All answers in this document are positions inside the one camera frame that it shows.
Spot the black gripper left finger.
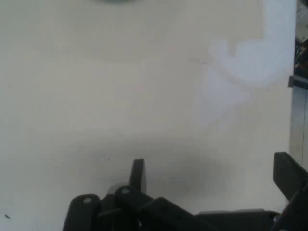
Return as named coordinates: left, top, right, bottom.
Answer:
left=63, top=158, right=200, bottom=231

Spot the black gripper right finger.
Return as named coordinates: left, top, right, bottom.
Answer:
left=273, top=151, right=308, bottom=231

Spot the white ceramic bowl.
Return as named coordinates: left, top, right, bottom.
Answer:
left=92, top=0, right=137, bottom=4

